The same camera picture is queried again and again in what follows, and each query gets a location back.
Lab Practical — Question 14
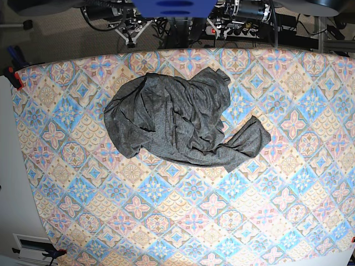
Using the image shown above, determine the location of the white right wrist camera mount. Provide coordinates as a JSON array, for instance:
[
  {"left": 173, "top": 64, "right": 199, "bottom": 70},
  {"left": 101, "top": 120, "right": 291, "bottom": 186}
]
[{"left": 114, "top": 21, "right": 152, "bottom": 48}]

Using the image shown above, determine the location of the grey t-shirt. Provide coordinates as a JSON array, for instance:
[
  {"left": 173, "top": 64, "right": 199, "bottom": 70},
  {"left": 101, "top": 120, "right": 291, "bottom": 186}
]
[{"left": 104, "top": 68, "right": 271, "bottom": 172}]

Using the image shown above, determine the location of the white vent panel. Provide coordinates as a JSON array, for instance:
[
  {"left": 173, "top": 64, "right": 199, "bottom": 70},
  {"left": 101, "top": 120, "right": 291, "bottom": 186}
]
[{"left": 12, "top": 233, "right": 53, "bottom": 265}]

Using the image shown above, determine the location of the red black clamp top left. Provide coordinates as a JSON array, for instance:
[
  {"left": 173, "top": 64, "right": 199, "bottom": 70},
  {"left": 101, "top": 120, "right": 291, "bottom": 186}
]
[{"left": 3, "top": 66, "right": 23, "bottom": 90}]

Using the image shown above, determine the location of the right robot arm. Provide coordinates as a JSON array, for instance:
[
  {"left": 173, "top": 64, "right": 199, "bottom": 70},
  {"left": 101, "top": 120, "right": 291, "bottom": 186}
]
[{"left": 80, "top": 1, "right": 137, "bottom": 32}]

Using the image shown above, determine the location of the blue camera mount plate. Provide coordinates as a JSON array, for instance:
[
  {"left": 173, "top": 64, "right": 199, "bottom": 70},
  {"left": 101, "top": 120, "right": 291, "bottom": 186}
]
[{"left": 132, "top": 0, "right": 217, "bottom": 18}]

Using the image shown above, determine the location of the patterned tablecloth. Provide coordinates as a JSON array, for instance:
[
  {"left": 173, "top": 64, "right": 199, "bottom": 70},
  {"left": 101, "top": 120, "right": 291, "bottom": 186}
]
[{"left": 12, "top": 48, "right": 354, "bottom": 265}]

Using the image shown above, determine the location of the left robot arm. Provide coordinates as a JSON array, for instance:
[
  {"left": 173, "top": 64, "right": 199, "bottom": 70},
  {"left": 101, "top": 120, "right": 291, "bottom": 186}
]
[{"left": 221, "top": 0, "right": 272, "bottom": 29}]

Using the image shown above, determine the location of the blue black clamp bottom left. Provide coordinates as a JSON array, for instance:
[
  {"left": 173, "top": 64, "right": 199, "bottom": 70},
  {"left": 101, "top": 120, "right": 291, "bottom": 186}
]
[{"left": 12, "top": 247, "right": 67, "bottom": 263}]

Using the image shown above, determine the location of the white power strip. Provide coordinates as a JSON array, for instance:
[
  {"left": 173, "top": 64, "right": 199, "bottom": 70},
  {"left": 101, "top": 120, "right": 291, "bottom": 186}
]
[{"left": 205, "top": 25, "right": 258, "bottom": 39}]

